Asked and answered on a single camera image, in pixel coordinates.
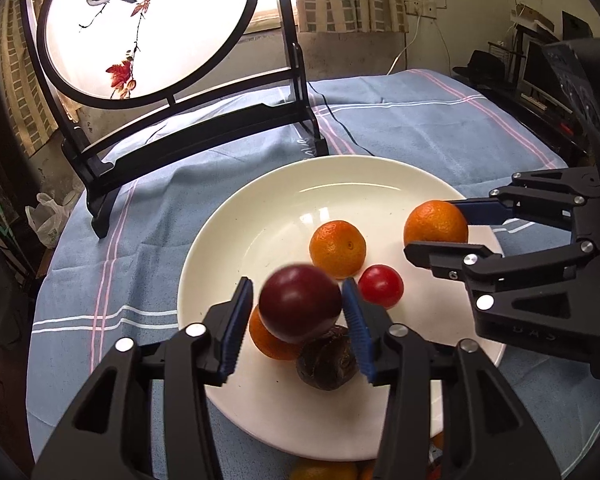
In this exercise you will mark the blue striped tablecloth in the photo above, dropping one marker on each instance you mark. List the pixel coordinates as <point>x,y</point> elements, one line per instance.
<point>180,210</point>

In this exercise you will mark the round bird-painted screen on stand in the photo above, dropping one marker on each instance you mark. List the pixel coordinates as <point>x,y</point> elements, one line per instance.
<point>145,35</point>

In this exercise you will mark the white plastic bag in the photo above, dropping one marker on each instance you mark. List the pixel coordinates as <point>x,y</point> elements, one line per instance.
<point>50,220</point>

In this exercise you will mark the white round plate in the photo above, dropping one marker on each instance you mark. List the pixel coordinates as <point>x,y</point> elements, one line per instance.
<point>280,210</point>

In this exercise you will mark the black hat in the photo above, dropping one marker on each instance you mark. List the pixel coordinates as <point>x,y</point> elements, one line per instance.
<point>482,67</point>

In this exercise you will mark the orange mandarin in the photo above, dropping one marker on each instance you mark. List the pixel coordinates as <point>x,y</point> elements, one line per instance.
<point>337,249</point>
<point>267,342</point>
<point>435,227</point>
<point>437,441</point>
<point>322,472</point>

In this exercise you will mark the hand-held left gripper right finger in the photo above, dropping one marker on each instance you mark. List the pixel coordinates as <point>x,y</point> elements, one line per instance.
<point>357,330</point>

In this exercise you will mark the red cherry tomato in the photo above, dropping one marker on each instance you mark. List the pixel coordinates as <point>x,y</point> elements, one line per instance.
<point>380,286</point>

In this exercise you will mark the dark red plum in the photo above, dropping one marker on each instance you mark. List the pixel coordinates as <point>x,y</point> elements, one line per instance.
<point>300,305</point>

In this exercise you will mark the computer monitor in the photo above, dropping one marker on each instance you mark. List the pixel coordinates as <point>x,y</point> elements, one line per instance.
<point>540,72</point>

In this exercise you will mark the dark wrinkled passion fruit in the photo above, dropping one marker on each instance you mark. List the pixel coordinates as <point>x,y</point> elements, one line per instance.
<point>325,365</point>

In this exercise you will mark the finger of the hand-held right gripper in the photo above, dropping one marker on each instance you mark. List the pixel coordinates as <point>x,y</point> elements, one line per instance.
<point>445,255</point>
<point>480,210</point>

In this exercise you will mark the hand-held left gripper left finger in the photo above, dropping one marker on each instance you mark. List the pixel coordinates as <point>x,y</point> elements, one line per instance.
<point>237,330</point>

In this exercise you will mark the white wall outlet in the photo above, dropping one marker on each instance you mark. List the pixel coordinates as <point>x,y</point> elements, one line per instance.
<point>421,9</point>

